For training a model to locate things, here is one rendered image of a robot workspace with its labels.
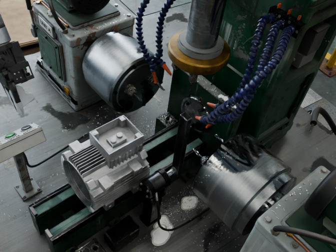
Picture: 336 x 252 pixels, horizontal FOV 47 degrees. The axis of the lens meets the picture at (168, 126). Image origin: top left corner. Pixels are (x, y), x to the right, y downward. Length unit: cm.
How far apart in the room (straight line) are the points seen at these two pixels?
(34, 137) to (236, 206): 63
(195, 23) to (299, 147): 84
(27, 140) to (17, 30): 215
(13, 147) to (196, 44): 61
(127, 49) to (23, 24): 207
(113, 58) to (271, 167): 64
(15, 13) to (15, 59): 232
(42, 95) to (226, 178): 95
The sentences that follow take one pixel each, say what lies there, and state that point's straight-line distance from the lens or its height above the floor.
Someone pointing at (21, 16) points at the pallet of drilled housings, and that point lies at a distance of 347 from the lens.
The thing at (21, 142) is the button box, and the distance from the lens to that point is 122.
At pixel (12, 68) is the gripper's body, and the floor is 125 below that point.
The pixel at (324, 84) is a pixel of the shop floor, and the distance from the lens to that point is 345.
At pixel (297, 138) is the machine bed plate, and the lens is 173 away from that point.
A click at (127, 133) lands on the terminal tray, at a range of 115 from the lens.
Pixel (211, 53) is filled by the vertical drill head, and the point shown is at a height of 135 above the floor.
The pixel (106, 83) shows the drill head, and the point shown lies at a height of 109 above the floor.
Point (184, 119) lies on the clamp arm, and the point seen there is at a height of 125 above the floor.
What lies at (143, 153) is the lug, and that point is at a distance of 114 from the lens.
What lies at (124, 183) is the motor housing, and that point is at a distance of 114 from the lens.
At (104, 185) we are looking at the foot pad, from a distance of 109.
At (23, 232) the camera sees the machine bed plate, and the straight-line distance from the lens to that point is 136.
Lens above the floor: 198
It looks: 47 degrees down
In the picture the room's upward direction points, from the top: 9 degrees clockwise
